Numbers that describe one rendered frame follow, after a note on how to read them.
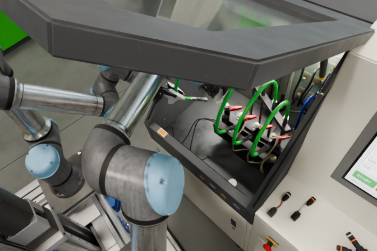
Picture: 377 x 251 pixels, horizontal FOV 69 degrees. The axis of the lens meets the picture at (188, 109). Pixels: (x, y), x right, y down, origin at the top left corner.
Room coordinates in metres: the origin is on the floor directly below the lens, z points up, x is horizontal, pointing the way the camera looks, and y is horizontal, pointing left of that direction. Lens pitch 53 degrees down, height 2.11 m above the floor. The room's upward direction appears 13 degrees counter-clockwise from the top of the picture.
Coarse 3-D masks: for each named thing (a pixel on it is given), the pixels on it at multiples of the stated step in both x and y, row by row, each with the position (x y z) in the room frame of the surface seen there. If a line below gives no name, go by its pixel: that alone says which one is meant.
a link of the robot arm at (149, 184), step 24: (120, 144) 0.33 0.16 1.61; (120, 168) 0.26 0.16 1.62; (144, 168) 0.25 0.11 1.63; (168, 168) 0.24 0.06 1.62; (120, 192) 0.22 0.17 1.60; (144, 192) 0.20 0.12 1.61; (168, 192) 0.20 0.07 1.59; (144, 216) 0.18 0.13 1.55; (168, 216) 0.18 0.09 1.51; (144, 240) 0.15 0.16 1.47
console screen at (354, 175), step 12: (372, 120) 0.35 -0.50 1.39; (372, 132) 0.33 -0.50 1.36; (360, 144) 0.33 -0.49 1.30; (372, 144) 0.31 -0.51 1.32; (348, 156) 0.32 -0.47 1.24; (360, 156) 0.31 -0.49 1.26; (372, 156) 0.29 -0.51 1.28; (336, 168) 0.32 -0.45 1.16; (348, 168) 0.30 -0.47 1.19; (360, 168) 0.28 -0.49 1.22; (372, 168) 0.27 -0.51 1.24; (336, 180) 0.30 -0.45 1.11; (348, 180) 0.28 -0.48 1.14; (360, 180) 0.26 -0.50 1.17; (372, 180) 0.24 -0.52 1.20; (360, 192) 0.24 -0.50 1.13; (372, 192) 0.22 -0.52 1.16
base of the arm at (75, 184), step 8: (72, 168) 0.58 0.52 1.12; (80, 168) 0.60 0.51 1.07; (72, 176) 0.54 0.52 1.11; (80, 176) 0.56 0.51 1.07; (64, 184) 0.52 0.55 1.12; (72, 184) 0.52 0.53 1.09; (80, 184) 0.53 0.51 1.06; (56, 192) 0.51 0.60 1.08; (64, 192) 0.50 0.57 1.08; (72, 192) 0.50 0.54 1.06
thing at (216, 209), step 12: (156, 144) 0.83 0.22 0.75; (192, 180) 0.60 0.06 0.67; (192, 192) 0.64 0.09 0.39; (204, 192) 0.53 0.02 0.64; (204, 204) 0.56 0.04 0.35; (216, 204) 0.46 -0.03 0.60; (216, 216) 0.48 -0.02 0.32; (228, 216) 0.39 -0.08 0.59; (240, 216) 0.33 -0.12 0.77; (228, 228) 0.40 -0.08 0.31; (240, 228) 0.33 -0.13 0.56; (240, 240) 0.33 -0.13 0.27
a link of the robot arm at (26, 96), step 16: (0, 80) 0.59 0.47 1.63; (16, 80) 0.61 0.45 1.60; (0, 96) 0.56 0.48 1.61; (16, 96) 0.57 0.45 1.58; (32, 96) 0.58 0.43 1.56; (48, 96) 0.60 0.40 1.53; (64, 96) 0.61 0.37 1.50; (80, 96) 0.63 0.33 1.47; (96, 96) 0.65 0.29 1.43; (112, 96) 0.68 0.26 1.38; (64, 112) 0.59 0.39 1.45; (80, 112) 0.60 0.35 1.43; (96, 112) 0.61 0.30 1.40
